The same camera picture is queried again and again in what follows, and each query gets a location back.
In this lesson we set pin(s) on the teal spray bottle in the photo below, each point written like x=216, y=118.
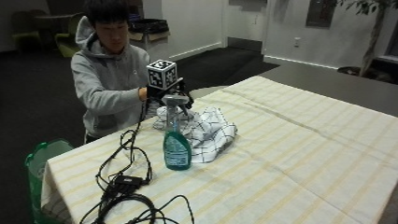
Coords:
x=178, y=149

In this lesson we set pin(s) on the white marker cube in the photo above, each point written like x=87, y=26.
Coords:
x=163, y=74

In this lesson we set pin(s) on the potted indoor tree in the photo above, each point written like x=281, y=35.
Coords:
x=373, y=34

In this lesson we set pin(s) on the cardboard box with black liner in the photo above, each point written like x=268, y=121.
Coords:
x=148, y=31

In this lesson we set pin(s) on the white checked dish towel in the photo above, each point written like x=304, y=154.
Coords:
x=207, y=130

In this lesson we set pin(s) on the white wall outlet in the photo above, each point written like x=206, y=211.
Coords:
x=297, y=42

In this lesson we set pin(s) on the yellow striped tablecloth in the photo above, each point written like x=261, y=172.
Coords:
x=265, y=155

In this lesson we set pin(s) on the dark wall panel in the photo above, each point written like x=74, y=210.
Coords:
x=321, y=13

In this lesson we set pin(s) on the dark green armchair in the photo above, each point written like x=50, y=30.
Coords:
x=26, y=29

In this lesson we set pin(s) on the the person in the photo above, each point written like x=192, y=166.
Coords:
x=108, y=77

